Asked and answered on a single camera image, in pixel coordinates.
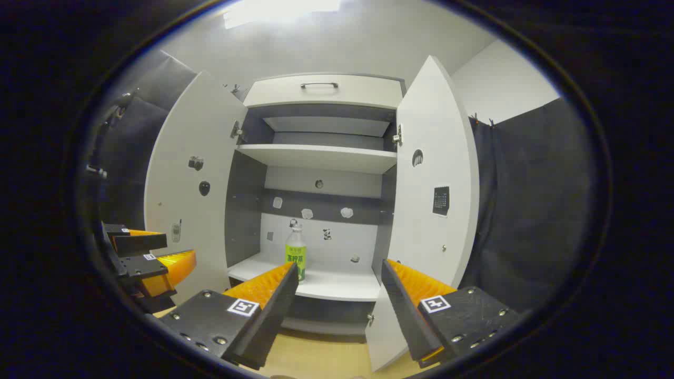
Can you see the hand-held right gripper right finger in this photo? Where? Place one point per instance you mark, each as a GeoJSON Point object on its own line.
{"type": "Point", "coordinates": [403, 310]}

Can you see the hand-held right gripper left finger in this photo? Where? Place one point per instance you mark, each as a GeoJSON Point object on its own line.
{"type": "Point", "coordinates": [274, 310]}

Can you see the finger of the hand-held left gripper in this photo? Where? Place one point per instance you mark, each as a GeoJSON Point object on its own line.
{"type": "Point", "coordinates": [142, 267]}
{"type": "Point", "coordinates": [142, 245]}

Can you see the white cabinet door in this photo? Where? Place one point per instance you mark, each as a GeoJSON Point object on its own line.
{"type": "Point", "coordinates": [168, 200]}
{"type": "Point", "coordinates": [421, 242]}

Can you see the clear bottle with green label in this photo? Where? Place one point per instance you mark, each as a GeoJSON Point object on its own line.
{"type": "Point", "coordinates": [296, 247]}

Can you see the metal door hinge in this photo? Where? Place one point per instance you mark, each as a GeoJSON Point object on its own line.
{"type": "Point", "coordinates": [237, 131]}
{"type": "Point", "coordinates": [397, 136]}
{"type": "Point", "coordinates": [370, 318]}

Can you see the white cabinet shelf board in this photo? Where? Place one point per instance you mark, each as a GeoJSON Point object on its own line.
{"type": "Point", "coordinates": [316, 157]}
{"type": "Point", "coordinates": [337, 284]}

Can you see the white cabinet drawer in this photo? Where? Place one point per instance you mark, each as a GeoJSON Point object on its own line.
{"type": "Point", "coordinates": [358, 92]}

